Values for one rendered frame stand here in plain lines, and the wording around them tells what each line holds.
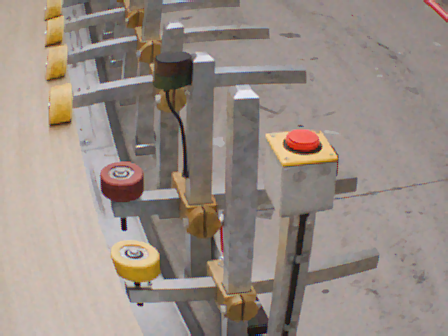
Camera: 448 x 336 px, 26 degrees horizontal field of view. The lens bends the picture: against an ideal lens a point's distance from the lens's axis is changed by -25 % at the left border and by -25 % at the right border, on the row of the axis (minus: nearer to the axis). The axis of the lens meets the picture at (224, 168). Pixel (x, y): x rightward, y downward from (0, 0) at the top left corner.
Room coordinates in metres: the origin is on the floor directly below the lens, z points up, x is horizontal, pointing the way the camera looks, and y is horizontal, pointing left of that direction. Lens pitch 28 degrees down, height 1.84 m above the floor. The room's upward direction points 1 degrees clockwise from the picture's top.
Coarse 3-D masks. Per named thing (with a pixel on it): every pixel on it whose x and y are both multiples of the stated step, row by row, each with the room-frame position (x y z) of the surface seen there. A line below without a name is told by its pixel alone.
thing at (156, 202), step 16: (352, 176) 1.81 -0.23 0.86; (144, 192) 1.74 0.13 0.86; (160, 192) 1.75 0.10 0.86; (176, 192) 1.75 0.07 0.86; (224, 192) 1.75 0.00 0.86; (336, 192) 1.80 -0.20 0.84; (112, 208) 1.72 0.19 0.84; (128, 208) 1.71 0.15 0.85; (144, 208) 1.72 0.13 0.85; (160, 208) 1.72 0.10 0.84; (176, 208) 1.73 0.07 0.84
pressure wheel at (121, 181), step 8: (104, 168) 1.74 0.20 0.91; (112, 168) 1.74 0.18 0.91; (120, 168) 1.73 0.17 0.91; (128, 168) 1.74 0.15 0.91; (136, 168) 1.74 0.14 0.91; (104, 176) 1.71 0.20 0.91; (112, 176) 1.71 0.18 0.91; (120, 176) 1.71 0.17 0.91; (128, 176) 1.72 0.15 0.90; (136, 176) 1.71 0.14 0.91; (104, 184) 1.70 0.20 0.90; (112, 184) 1.69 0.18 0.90; (120, 184) 1.68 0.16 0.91; (128, 184) 1.69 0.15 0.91; (136, 184) 1.70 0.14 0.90; (104, 192) 1.70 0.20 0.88; (112, 192) 1.69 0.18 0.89; (120, 192) 1.68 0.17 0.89; (128, 192) 1.69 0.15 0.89; (136, 192) 1.70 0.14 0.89; (112, 200) 1.69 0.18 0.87; (120, 200) 1.68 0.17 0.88; (128, 200) 1.69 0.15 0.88
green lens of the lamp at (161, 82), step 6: (156, 78) 1.68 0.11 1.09; (162, 78) 1.68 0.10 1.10; (168, 78) 1.67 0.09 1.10; (174, 78) 1.67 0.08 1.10; (180, 78) 1.68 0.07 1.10; (186, 78) 1.69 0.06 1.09; (156, 84) 1.68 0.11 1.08; (162, 84) 1.68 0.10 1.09; (168, 84) 1.67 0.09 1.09; (174, 84) 1.67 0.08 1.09; (180, 84) 1.68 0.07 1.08; (186, 84) 1.69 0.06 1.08
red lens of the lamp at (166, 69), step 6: (156, 66) 1.69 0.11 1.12; (162, 66) 1.68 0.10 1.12; (168, 66) 1.67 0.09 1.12; (174, 66) 1.67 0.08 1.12; (180, 66) 1.68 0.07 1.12; (186, 66) 1.68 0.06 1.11; (156, 72) 1.68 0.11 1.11; (162, 72) 1.68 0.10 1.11; (168, 72) 1.67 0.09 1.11; (174, 72) 1.67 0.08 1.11; (180, 72) 1.68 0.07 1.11
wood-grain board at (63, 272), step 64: (0, 0) 3.03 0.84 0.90; (0, 64) 2.33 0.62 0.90; (0, 128) 1.92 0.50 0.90; (64, 128) 1.91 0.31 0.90; (0, 192) 1.64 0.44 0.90; (64, 192) 1.66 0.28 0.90; (0, 256) 1.40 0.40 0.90; (64, 256) 1.44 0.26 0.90; (0, 320) 1.18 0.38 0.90; (64, 320) 1.24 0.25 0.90; (128, 320) 1.27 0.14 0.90
